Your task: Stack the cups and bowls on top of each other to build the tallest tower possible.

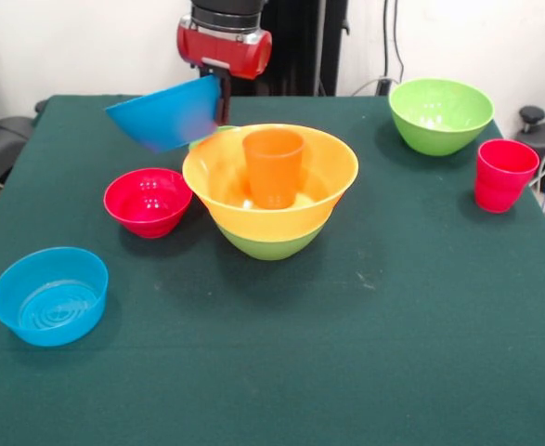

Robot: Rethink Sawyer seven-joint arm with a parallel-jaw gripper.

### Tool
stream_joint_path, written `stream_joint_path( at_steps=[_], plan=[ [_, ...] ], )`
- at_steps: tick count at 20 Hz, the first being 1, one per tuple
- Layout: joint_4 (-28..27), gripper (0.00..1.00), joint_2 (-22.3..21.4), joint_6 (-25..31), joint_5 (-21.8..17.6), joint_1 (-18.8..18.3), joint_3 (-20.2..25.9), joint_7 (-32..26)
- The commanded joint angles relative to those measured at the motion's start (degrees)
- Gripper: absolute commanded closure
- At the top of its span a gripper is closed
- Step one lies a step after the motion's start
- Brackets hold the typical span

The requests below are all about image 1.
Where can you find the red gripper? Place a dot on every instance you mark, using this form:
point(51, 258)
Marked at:
point(225, 53)

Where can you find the small green plastic bowl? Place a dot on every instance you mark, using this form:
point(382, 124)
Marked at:
point(200, 140)

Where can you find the large blue plastic bowl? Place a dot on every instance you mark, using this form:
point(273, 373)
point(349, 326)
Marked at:
point(170, 121)

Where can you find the large orange plastic bowl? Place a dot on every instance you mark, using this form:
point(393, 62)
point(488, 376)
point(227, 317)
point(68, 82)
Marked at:
point(207, 172)

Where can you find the orange plastic cup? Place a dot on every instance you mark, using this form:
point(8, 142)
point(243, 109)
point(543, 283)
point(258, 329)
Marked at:
point(274, 172)

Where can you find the small pink plastic bowl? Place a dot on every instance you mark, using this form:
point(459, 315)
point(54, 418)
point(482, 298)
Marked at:
point(146, 223)

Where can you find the large green plastic bowl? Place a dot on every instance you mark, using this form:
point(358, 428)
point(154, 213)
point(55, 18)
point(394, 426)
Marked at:
point(441, 137)
point(272, 248)

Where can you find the small blue plastic bowl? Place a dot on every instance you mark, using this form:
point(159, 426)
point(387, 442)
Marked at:
point(49, 330)

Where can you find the black plug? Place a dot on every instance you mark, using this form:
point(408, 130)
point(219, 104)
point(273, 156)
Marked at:
point(384, 86)

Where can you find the black chair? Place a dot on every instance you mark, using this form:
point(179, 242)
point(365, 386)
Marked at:
point(3, 139)

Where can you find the red plastic cup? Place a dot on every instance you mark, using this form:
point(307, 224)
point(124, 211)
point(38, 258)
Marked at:
point(502, 186)

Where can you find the dark green table cloth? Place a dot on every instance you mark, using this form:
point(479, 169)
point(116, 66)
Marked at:
point(346, 371)

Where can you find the black round knob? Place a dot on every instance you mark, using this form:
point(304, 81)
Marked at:
point(531, 114)

